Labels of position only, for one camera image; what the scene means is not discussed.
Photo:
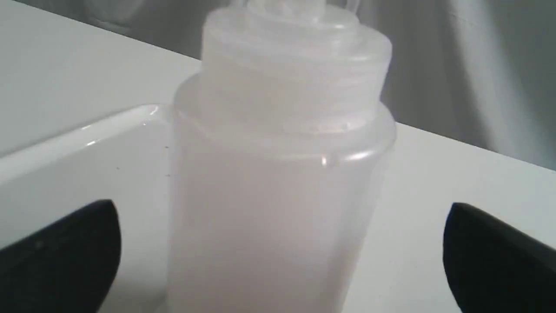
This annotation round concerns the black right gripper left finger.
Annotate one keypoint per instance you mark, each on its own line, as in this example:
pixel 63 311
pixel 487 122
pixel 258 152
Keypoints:
pixel 68 266

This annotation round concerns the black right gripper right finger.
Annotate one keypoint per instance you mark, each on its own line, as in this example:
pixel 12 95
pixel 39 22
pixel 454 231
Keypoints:
pixel 491 267

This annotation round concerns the translucent squeeze bottle amber liquid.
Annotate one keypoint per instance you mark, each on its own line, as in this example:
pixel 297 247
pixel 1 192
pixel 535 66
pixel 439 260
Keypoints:
pixel 280 145

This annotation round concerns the white plastic tray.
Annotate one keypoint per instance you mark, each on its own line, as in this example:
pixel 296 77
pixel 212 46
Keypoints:
pixel 123 157

